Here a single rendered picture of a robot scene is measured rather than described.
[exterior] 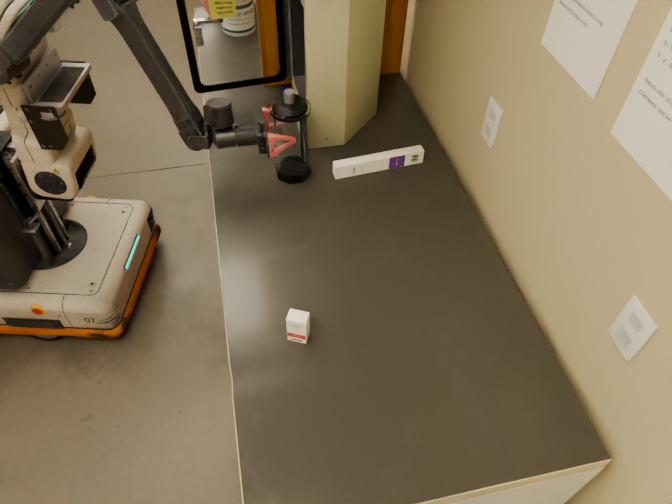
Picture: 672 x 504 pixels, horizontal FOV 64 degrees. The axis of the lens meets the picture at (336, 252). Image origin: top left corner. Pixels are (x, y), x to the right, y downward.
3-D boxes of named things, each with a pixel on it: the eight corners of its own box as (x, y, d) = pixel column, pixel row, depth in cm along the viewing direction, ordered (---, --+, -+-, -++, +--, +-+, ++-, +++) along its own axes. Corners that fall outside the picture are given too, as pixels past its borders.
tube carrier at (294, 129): (308, 155, 159) (306, 92, 143) (315, 179, 152) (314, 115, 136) (272, 160, 157) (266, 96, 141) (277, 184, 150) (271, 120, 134)
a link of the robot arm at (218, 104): (199, 132, 147) (188, 148, 141) (191, 92, 140) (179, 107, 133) (241, 134, 146) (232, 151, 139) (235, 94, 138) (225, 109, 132)
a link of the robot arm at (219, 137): (213, 142, 145) (214, 153, 141) (209, 119, 140) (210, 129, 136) (239, 139, 146) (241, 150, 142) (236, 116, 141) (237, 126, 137)
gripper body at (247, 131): (259, 111, 144) (231, 114, 143) (264, 134, 137) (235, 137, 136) (261, 131, 149) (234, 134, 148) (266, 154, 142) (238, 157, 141)
